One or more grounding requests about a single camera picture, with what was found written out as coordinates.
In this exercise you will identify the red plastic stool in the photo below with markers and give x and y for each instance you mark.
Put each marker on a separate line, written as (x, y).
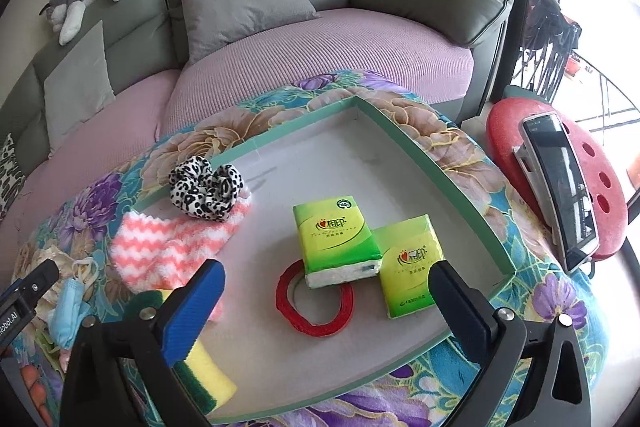
(605, 187)

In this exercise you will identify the green tissue pack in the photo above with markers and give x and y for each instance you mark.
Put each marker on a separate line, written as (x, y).
(332, 237)
(412, 267)

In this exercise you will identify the red tape roll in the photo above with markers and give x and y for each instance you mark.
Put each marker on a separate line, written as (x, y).
(310, 324)

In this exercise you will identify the pink white striped fluffy cloth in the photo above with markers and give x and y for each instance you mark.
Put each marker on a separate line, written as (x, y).
(160, 247)

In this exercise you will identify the black metal rack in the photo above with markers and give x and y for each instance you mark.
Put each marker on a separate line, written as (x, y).
(545, 37)

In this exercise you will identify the cream lace cloth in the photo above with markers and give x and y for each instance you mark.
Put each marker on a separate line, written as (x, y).
(69, 268)

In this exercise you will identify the yellow green sponge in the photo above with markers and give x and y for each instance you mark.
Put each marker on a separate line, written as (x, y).
(210, 372)

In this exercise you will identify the leopard print scrunchie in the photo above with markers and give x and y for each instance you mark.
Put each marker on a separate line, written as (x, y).
(200, 192)

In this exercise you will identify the black smartphone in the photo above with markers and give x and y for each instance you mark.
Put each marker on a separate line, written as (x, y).
(560, 187)

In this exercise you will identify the black white patterned cushion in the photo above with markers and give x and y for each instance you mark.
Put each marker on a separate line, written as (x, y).
(10, 177)

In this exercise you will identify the black balcony railing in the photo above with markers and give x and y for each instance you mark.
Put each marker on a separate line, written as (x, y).
(610, 97)

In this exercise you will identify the purple sofa seat cover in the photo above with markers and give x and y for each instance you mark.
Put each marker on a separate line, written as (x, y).
(325, 57)

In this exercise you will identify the teal shallow cardboard box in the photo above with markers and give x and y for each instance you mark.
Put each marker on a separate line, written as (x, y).
(400, 187)

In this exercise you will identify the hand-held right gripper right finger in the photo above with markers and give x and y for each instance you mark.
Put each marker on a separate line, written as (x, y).
(460, 307)

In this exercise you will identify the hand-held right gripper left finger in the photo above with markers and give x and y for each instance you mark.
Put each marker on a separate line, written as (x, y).
(195, 307)

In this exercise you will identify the blue face mask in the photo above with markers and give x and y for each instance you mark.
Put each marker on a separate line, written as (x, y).
(67, 312)

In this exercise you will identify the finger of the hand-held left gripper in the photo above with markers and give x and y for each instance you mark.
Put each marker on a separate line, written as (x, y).
(15, 288)
(42, 279)

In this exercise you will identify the grey and purple cushion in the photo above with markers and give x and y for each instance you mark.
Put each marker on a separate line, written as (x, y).
(240, 7)

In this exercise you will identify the plain grey cushion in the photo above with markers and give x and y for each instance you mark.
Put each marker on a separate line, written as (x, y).
(80, 92)

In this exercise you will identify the floral blanket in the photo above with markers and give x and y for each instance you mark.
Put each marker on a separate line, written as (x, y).
(450, 147)

